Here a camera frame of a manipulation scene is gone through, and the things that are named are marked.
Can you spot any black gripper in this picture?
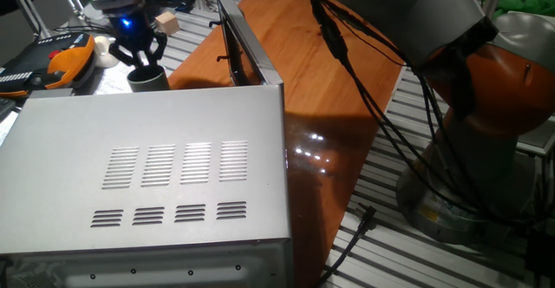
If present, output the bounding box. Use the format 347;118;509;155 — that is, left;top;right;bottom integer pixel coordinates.
108;10;169;69

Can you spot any grey metal plate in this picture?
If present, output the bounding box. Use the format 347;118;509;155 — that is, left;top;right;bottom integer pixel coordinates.
515;125;555;158

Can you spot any printed white paper sheet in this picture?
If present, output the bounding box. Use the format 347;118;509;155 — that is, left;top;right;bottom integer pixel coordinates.
90;56;135;96

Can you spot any green mug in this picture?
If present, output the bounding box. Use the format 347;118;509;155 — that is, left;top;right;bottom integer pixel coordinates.
127;63;171;93

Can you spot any silver microwave oven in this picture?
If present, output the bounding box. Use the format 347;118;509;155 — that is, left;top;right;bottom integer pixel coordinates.
0;83;294;288

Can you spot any white figurine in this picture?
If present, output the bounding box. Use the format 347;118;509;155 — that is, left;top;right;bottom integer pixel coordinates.
93;35;121;69

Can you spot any black power plug cable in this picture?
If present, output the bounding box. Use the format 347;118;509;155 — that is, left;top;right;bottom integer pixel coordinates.
312;204;378;288

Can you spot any small wooden block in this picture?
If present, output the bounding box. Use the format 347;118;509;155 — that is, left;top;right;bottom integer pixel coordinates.
154;10;181;37

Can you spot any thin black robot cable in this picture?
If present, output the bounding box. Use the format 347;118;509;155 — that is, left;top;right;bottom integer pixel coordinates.
415;75;460;202

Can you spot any black strap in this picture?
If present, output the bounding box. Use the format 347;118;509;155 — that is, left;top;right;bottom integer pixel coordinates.
414;16;500;122

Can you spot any glossy wooden board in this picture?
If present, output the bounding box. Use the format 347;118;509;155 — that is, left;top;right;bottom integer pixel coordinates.
167;0;407;288

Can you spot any orange black teach pendant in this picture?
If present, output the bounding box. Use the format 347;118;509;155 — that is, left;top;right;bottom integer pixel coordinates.
0;31;97;99

